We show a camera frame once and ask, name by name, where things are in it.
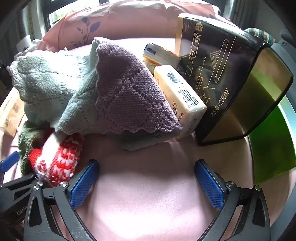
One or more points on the window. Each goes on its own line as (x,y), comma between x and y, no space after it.
(64,14)

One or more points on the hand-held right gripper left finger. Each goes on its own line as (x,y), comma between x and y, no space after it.
(84,185)

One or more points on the orange blue tissue pack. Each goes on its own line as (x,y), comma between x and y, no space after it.
(159,56)

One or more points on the white patterned rag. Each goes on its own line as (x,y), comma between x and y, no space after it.
(32,46)

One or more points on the yellow tissue pack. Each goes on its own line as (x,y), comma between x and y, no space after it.
(11,113)

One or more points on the black gold box lid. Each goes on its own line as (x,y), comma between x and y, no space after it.
(222,76)

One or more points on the striped teal cushion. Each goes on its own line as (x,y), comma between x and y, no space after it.
(259,33)

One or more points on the pale green knitted cloth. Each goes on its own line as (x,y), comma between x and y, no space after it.
(53,78)

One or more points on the red white knitted sock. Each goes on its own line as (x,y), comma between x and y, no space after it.
(62,160)

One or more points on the cream tissue pack with barcode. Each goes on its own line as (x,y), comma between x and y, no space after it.
(182,99)

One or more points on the green cardboard box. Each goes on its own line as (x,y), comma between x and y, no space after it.
(270,143)

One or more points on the pink floral pillow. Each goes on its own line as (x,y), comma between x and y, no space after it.
(129,23)

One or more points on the pink bed sheet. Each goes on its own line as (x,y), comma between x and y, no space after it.
(148,185)

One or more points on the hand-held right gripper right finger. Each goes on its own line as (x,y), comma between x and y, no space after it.
(209,187)

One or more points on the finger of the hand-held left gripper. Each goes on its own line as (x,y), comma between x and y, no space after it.
(20,185)
(9,160)

